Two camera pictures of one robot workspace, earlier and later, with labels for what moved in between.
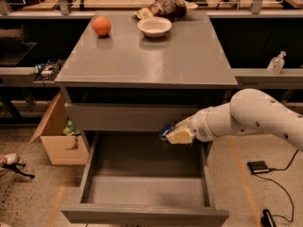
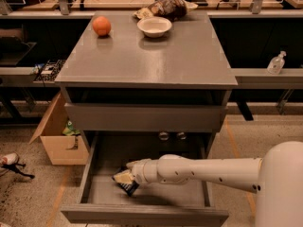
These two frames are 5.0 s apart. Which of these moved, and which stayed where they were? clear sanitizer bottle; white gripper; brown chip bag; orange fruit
Moved: white gripper
Stayed: clear sanitizer bottle; brown chip bag; orange fruit
